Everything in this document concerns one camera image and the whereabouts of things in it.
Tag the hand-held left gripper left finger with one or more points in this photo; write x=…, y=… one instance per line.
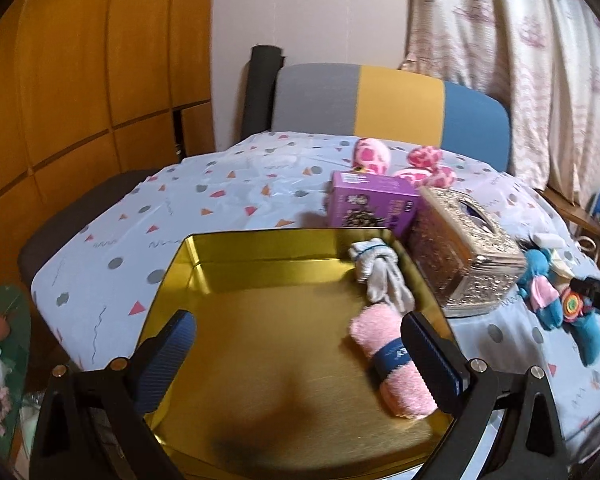
x=165, y=355

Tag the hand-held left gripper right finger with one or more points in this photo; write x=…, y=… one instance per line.
x=432, y=360

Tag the blue rag doll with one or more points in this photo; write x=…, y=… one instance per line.
x=592, y=332

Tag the pink towel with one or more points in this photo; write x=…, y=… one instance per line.
x=380, y=330

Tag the white sock bundle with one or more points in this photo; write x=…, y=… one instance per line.
x=380, y=270

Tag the gold metal tin tray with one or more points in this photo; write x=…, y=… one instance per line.
x=270, y=340

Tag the pink spotted plush toy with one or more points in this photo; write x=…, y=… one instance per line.
x=372, y=152

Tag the ornate metallic tissue box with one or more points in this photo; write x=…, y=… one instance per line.
x=460, y=255

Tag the dark grey chair seat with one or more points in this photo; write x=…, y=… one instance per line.
x=70, y=230

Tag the green side table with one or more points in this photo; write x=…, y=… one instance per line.
x=15, y=305

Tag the purple cardboard box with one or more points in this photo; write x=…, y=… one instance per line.
x=370, y=200

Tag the grey yellow blue chair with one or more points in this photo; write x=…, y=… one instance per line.
x=400, y=100

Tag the black rolled mat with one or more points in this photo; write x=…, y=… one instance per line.
x=260, y=90

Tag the orange wooden wardrobe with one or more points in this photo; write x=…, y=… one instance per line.
x=80, y=60

